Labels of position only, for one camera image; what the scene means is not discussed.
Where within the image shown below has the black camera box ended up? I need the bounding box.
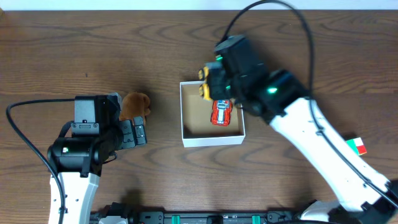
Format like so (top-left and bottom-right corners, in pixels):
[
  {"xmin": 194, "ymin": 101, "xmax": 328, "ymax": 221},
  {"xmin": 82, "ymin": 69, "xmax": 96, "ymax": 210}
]
[
  {"xmin": 214, "ymin": 35, "xmax": 269, "ymax": 85},
  {"xmin": 71, "ymin": 92, "xmax": 122, "ymax": 138}
]

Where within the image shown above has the black right camera box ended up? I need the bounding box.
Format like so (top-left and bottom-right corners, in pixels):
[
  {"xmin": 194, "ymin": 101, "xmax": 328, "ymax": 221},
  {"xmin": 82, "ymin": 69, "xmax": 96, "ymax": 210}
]
[{"xmin": 214, "ymin": 35, "xmax": 269, "ymax": 85}]

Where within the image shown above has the white cardboard box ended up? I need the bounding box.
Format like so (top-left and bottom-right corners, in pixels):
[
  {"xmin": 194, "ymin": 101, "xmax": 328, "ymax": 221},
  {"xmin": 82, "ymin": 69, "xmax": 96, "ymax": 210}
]
[{"xmin": 180, "ymin": 81, "xmax": 246, "ymax": 147}]

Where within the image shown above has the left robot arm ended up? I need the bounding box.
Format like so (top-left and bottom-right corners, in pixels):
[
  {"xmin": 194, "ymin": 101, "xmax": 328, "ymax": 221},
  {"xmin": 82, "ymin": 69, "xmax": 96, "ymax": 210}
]
[{"xmin": 47, "ymin": 116, "xmax": 147, "ymax": 223}]

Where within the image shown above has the colourful puzzle cube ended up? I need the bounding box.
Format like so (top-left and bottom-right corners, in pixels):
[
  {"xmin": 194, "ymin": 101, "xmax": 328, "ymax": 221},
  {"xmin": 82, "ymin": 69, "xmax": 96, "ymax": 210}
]
[{"xmin": 346, "ymin": 138, "xmax": 367, "ymax": 156}]

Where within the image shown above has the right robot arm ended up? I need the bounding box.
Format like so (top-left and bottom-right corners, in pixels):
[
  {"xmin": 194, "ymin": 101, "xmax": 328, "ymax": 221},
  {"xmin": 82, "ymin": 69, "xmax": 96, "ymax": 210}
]
[{"xmin": 198, "ymin": 62, "xmax": 397, "ymax": 223}]

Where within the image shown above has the red toy fire truck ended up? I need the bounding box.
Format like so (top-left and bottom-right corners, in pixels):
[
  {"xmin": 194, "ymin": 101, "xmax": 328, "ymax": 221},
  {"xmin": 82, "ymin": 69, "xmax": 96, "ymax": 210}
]
[{"xmin": 211, "ymin": 100, "xmax": 233, "ymax": 126}]

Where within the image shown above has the black left camera box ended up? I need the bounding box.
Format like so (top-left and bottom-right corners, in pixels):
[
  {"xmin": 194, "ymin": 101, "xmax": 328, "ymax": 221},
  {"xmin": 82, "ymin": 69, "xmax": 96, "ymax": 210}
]
[{"xmin": 71, "ymin": 92, "xmax": 122, "ymax": 138}]

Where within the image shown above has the brown plush toy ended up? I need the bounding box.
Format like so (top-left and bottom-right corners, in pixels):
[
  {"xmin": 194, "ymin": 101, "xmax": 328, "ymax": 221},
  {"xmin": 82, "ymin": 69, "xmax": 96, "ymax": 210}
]
[{"xmin": 119, "ymin": 92, "xmax": 150, "ymax": 123}]

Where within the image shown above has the yellow toy dump truck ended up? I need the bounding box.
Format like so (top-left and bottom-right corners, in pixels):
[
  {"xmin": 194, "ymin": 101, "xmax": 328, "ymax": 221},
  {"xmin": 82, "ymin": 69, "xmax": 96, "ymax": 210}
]
[{"xmin": 198, "ymin": 66, "xmax": 213, "ymax": 101}]

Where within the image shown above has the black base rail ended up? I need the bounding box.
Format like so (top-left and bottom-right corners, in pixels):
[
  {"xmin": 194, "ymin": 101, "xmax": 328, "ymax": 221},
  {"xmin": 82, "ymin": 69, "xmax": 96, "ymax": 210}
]
[{"xmin": 88, "ymin": 202, "xmax": 316, "ymax": 224}]

